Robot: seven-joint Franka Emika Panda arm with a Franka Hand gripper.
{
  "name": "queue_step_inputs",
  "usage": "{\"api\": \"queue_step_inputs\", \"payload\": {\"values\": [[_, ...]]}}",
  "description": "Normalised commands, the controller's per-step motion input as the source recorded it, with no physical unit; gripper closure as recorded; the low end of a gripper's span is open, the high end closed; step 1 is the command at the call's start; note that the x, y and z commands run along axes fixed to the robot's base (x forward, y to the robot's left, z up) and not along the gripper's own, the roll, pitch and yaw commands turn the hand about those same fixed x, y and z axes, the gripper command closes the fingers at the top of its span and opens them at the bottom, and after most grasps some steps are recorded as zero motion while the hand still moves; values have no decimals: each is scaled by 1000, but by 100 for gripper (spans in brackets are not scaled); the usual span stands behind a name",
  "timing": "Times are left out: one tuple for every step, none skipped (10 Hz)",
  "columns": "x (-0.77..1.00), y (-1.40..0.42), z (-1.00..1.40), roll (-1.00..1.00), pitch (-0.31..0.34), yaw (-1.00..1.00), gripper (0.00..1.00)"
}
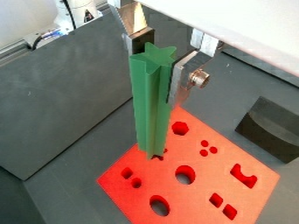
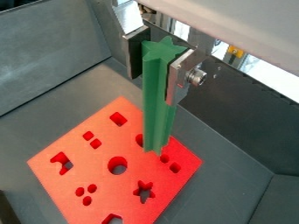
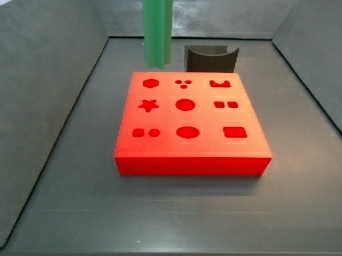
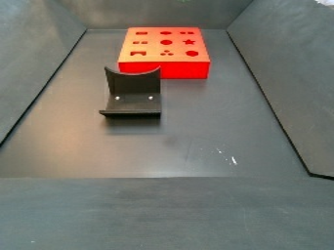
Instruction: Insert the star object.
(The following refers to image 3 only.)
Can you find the green star-shaped peg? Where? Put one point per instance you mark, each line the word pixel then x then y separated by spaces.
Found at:
pixel 158 27

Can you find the red shape-sorting block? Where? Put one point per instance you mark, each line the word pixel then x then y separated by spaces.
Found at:
pixel 189 124

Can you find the black curved holder block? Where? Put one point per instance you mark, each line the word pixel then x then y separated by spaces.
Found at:
pixel 204 58

